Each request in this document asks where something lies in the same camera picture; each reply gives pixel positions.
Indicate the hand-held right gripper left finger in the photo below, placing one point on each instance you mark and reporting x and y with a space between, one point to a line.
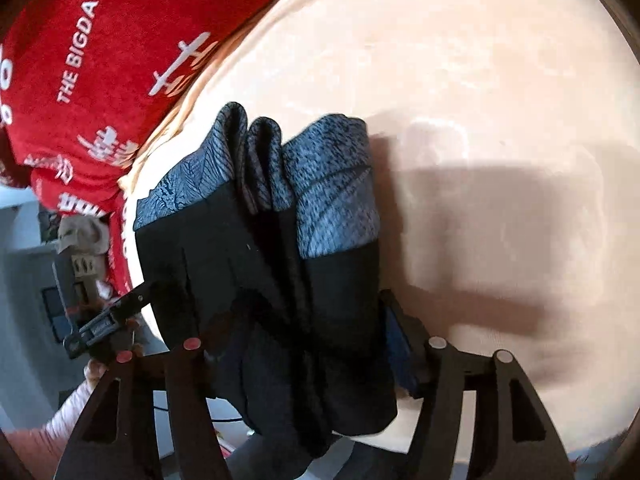
190 385

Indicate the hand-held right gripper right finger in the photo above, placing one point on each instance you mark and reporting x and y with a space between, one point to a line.
400 340

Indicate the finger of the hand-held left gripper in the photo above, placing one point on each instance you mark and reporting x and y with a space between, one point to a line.
107 317

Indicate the black and blue-grey pants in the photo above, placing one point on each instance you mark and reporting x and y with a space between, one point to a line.
260 285

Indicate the person's left forearm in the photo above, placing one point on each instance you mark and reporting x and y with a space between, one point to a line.
65 425

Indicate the beige plush toy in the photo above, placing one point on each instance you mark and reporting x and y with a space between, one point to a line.
82 235

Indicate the red printed blanket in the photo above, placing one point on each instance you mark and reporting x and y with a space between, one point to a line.
125 35

